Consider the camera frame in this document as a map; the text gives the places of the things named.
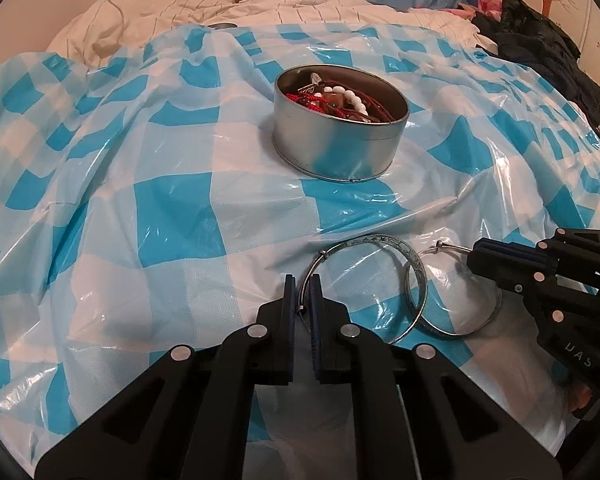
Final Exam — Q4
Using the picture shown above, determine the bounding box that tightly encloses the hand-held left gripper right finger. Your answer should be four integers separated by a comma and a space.
307, 275, 563, 480

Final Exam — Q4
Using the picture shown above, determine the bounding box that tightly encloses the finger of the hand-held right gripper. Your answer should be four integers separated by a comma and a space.
472, 227, 600, 286
466, 254, 600, 343

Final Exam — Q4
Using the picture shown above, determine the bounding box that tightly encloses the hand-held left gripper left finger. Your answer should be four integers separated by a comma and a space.
35, 274, 297, 480

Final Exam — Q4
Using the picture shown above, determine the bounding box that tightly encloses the silver wire clasp bangle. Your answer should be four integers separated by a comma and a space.
405, 241, 504, 337

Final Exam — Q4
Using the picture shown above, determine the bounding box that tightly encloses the engraved silver bangle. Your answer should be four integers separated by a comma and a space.
299, 232, 429, 346

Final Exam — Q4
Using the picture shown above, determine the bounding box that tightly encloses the round metal tin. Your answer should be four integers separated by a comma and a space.
272, 64, 410, 182

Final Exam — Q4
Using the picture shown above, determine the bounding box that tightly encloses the red and white bead jewellery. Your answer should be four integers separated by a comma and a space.
284, 80, 398, 125

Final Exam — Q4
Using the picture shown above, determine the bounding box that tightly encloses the blue checkered plastic sheet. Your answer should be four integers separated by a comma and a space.
0, 22, 600, 480

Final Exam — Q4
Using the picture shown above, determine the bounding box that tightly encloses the pile of dark clothes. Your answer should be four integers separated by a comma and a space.
472, 0, 600, 153

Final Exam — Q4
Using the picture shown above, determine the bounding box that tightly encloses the white quilt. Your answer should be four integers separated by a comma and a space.
45, 0, 501, 68

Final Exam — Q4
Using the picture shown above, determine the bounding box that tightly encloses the white bead bracelet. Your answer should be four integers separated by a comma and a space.
329, 87, 370, 117

